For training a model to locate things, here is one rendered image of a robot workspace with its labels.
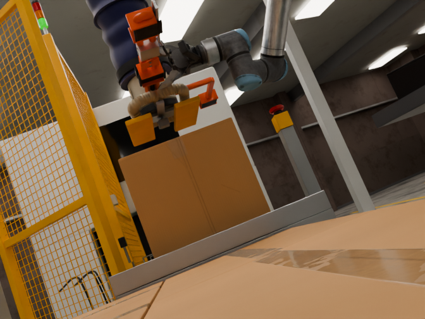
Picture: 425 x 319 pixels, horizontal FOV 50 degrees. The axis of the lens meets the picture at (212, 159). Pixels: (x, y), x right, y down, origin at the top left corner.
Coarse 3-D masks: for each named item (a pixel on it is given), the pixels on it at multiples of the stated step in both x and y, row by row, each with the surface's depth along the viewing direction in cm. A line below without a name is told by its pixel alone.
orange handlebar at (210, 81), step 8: (136, 16) 123; (144, 16) 123; (152, 16) 124; (152, 40) 137; (144, 64) 150; (152, 64) 152; (144, 72) 157; (200, 80) 193; (208, 80) 194; (144, 88) 175; (192, 88) 193; (208, 88) 203; (208, 96) 213
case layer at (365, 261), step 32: (320, 224) 96; (352, 224) 66; (384, 224) 51; (416, 224) 41; (224, 256) 125; (256, 256) 79; (288, 256) 58; (320, 256) 46; (352, 256) 38; (384, 256) 32; (416, 256) 28; (160, 288) 106; (192, 288) 68; (224, 288) 52; (256, 288) 42; (288, 288) 35; (320, 288) 30; (352, 288) 26; (384, 288) 24; (416, 288) 21
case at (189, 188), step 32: (224, 128) 153; (128, 160) 149; (160, 160) 149; (192, 160) 150; (224, 160) 151; (160, 192) 147; (192, 192) 148; (224, 192) 148; (256, 192) 149; (160, 224) 146; (192, 224) 146; (224, 224) 147
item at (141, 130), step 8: (128, 120) 167; (136, 120) 167; (144, 120) 168; (128, 128) 170; (136, 128) 174; (144, 128) 178; (152, 128) 183; (136, 136) 184; (144, 136) 189; (152, 136) 194; (136, 144) 197
